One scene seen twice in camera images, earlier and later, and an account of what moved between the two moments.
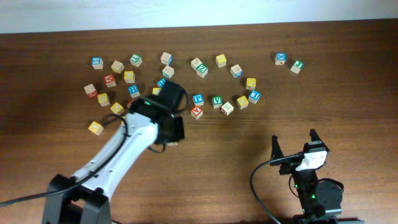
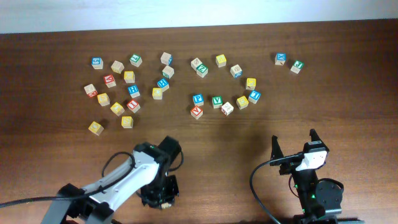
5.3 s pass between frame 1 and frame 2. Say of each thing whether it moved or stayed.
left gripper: moved
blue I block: stayed
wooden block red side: stayed
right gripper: stayed
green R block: moved
